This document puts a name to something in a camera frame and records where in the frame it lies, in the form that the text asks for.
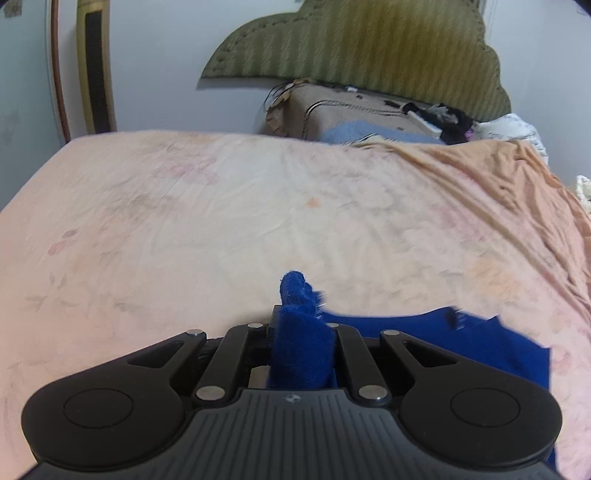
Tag brown striped pillow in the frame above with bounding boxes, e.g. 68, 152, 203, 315
263, 80, 442, 144

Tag gold tower air conditioner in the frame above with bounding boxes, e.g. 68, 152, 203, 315
76, 0, 117, 134

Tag olive padded headboard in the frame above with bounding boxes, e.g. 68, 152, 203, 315
201, 0, 511, 122

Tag white quilt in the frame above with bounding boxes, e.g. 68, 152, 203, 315
472, 113, 549, 166

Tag pink bed sheet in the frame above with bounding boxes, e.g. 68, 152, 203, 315
1, 131, 590, 479

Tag peach blanket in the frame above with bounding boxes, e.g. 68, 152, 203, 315
353, 135, 590, 304

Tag blue beaded sweater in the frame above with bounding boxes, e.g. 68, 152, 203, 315
269, 271, 556, 477

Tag dark clothes on pillow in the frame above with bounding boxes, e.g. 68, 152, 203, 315
402, 102, 474, 145

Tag glass wardrobe door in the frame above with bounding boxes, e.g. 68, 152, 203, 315
0, 1, 65, 207

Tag cream crumpled blanket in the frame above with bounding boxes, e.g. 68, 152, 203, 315
575, 175, 591, 213

